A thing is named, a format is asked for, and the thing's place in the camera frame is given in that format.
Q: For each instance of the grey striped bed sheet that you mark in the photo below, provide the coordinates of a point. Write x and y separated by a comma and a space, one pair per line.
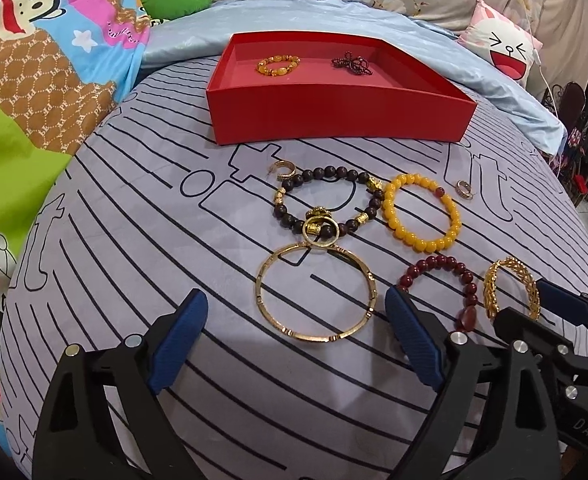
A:
150, 207

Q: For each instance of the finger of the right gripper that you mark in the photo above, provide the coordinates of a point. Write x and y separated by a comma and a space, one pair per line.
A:
525, 335
571, 307

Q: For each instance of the small gold hoop earring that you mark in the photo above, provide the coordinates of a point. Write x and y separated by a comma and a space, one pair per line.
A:
464, 189

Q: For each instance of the beige curtain cloth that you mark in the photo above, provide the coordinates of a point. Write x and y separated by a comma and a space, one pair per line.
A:
562, 28

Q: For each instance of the pink white cartoon pillow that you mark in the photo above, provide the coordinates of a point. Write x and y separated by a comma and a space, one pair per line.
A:
500, 42

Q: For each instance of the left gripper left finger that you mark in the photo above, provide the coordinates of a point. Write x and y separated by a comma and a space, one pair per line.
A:
76, 438

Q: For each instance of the light blue blanket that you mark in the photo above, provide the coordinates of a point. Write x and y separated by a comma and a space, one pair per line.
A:
207, 32

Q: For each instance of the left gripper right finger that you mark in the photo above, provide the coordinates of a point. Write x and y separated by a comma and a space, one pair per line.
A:
516, 437

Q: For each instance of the colourful cartoon monkey quilt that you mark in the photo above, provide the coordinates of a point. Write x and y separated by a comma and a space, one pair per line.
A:
64, 65

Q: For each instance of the thin gold bangle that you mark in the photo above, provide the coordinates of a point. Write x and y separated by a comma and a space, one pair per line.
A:
315, 294

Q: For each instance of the red cardboard tray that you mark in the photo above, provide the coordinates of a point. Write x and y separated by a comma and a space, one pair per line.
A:
270, 86

